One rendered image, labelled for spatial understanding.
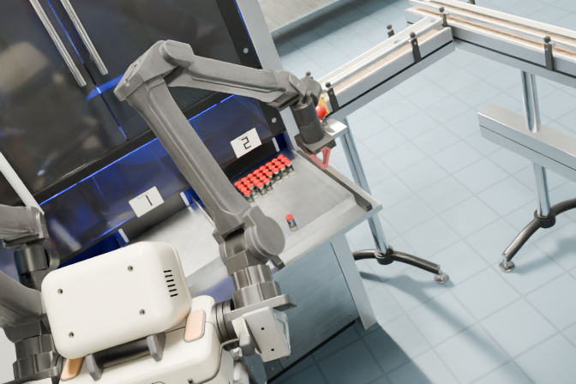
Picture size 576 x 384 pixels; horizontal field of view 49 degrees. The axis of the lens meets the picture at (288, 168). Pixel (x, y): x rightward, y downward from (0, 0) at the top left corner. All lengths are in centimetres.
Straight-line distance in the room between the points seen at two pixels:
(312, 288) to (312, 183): 56
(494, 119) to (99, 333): 181
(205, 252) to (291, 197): 30
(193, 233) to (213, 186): 77
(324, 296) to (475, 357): 57
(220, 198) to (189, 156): 9
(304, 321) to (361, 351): 28
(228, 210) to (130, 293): 23
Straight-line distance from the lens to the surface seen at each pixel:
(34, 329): 130
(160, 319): 106
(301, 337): 243
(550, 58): 209
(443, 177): 317
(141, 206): 188
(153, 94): 115
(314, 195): 184
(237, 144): 190
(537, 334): 249
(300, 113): 150
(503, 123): 249
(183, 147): 114
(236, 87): 136
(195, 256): 182
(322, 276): 232
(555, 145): 236
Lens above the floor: 198
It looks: 34 degrees down
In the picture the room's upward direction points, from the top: 22 degrees counter-clockwise
